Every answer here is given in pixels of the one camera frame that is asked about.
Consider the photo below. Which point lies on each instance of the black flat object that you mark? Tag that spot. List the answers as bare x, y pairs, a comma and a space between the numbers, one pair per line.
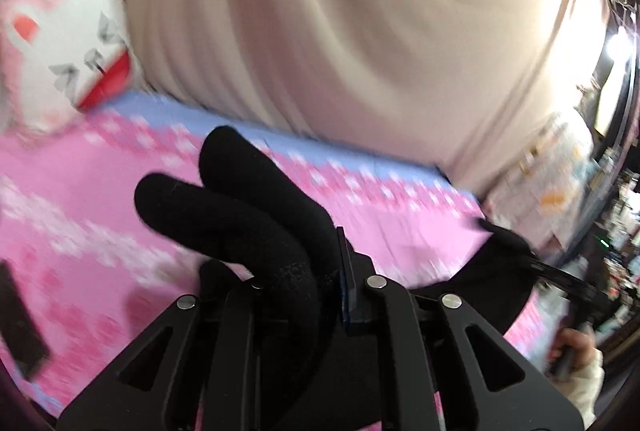
22, 326

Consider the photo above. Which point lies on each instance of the bright lamp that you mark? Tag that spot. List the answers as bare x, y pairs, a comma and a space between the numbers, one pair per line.
618, 43

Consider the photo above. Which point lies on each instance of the person's right forearm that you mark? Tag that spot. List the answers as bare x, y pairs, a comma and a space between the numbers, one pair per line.
587, 391

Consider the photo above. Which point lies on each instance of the cream floral quilt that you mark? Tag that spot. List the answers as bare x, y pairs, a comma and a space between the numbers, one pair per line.
555, 171

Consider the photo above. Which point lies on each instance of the person's right hand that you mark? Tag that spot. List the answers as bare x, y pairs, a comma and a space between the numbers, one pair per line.
580, 351

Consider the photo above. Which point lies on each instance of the beige curtain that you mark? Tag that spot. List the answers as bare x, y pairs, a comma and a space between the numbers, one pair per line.
350, 36

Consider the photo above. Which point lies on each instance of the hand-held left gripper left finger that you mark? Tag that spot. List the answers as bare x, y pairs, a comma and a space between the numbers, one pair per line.
235, 341

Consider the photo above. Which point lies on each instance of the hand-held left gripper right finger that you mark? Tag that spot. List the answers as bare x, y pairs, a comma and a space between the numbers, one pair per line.
345, 291

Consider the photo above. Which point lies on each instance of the pink floral bed sheet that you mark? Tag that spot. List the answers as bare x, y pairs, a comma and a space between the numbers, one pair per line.
125, 171

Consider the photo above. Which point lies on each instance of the black pants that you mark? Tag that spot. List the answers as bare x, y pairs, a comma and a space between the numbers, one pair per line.
250, 221

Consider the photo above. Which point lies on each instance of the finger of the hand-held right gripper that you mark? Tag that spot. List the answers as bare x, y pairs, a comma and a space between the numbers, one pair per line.
555, 272

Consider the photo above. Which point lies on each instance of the white cat face pillow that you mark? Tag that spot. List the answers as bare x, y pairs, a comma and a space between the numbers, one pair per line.
75, 56

